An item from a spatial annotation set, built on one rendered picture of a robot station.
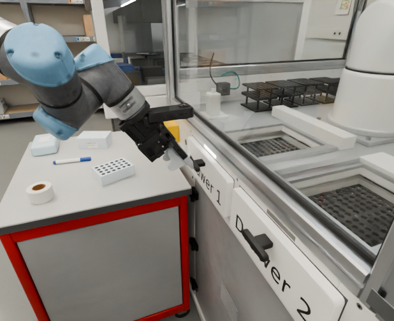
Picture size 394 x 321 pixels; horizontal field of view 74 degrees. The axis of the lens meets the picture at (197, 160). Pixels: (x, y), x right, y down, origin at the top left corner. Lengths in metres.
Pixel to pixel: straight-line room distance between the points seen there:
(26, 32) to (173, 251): 0.85
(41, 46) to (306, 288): 0.50
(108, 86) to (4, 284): 1.48
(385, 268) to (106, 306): 1.01
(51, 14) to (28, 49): 4.29
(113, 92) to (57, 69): 0.18
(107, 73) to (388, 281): 0.54
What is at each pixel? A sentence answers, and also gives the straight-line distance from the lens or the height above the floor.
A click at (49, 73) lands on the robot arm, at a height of 1.19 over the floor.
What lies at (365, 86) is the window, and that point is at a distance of 0.35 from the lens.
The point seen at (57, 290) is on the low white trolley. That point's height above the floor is 0.44.
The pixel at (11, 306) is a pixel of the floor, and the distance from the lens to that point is 1.75.
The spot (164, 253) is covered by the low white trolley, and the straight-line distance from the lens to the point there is 1.06.
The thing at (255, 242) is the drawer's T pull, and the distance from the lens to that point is 0.49.
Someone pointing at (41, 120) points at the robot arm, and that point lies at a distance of 0.53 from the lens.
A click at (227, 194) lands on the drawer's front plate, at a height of 0.89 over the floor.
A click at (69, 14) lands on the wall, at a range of 4.70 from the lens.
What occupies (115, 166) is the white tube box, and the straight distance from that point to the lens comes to 0.98.
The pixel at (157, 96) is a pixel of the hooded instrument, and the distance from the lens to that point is 1.47.
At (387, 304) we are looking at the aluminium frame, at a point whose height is 0.98.
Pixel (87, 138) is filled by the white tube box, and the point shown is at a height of 0.81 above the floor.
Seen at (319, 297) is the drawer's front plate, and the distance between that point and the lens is 0.45.
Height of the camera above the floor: 1.25
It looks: 28 degrees down
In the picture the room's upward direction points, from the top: straight up
